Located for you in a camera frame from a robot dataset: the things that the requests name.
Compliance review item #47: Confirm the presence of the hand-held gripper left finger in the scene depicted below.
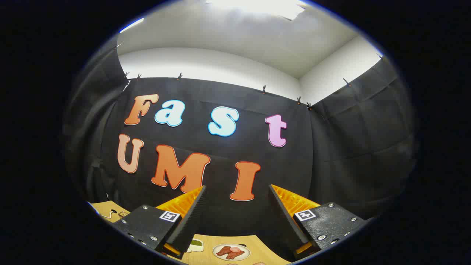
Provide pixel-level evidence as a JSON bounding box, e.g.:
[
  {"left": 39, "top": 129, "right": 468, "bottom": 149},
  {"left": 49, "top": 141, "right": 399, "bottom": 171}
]
[{"left": 110, "top": 185, "right": 206, "bottom": 260}]

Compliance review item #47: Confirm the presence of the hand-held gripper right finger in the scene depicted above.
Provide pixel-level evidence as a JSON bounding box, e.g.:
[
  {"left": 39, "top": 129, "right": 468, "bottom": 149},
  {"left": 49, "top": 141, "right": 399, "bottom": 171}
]
[{"left": 268, "top": 184, "right": 370, "bottom": 260}]

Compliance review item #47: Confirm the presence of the white divided tray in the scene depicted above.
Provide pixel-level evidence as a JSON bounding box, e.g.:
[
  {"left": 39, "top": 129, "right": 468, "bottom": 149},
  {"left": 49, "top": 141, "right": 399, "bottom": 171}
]
[{"left": 187, "top": 238, "right": 205, "bottom": 252}]

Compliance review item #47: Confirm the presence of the white oval plate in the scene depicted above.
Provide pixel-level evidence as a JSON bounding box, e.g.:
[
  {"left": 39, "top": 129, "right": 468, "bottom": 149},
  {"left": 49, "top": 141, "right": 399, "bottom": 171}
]
[{"left": 213, "top": 243, "right": 251, "bottom": 262}]

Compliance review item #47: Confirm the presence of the row of small cloth clips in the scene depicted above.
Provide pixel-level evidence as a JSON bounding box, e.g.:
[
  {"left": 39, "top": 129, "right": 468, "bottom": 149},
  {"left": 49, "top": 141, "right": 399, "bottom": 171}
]
[{"left": 116, "top": 43, "right": 384, "bottom": 111}]

